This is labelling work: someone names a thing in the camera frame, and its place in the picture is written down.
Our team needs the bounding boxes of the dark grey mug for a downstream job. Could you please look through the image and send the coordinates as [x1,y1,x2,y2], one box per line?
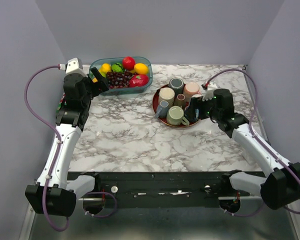
[168,78,185,96]

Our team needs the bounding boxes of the brown small mug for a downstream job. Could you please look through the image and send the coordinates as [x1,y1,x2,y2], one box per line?
[173,93,186,109]

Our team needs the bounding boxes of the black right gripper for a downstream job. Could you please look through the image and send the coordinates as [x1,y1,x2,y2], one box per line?
[184,93,222,121]

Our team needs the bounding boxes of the red apple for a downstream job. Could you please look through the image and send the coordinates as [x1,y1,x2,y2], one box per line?
[128,74,149,88]

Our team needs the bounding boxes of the red round tray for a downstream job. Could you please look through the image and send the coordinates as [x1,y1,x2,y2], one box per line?
[152,83,203,129]

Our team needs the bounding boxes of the pink mug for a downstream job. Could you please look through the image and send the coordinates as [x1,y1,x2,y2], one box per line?
[183,82,200,101]

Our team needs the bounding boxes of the green striped watermelon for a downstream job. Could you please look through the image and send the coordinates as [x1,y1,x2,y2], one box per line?
[111,62,125,73]

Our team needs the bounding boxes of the white blue mug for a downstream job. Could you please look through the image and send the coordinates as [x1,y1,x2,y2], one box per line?
[191,94,202,98]

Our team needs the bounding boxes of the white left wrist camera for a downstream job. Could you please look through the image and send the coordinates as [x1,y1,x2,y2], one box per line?
[65,57,85,76]

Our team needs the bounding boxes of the beige mug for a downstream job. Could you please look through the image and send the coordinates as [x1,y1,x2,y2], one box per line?
[158,87,175,107]

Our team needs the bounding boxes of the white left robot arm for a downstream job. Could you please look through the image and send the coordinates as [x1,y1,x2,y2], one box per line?
[25,67,109,217]

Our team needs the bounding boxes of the yellow orange fruit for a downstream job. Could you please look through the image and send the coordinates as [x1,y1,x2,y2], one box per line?
[99,63,112,77]

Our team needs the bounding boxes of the white box with knob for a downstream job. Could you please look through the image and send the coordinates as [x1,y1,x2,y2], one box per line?
[242,149,258,166]

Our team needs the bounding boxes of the sage green mug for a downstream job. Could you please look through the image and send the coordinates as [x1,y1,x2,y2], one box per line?
[166,106,190,126]

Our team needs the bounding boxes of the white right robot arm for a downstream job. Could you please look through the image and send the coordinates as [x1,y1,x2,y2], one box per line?
[185,88,300,210]

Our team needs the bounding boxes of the dark purple grapes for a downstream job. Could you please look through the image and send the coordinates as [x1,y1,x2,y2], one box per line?
[106,71,134,89]

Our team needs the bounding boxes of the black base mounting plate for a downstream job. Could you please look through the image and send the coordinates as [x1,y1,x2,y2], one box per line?
[83,171,249,210]

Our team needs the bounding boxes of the teal plastic fruit container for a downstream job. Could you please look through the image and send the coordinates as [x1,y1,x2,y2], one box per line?
[89,56,153,96]

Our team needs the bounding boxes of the yellow lemon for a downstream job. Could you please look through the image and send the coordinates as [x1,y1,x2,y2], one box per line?
[134,63,149,75]

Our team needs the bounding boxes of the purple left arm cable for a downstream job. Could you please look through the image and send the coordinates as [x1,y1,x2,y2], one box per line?
[23,64,117,232]

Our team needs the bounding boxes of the green chips bag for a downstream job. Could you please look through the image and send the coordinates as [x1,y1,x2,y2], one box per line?
[56,93,66,113]

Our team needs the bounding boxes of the light blue textured mug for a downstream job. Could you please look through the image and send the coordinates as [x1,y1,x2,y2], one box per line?
[155,100,170,118]

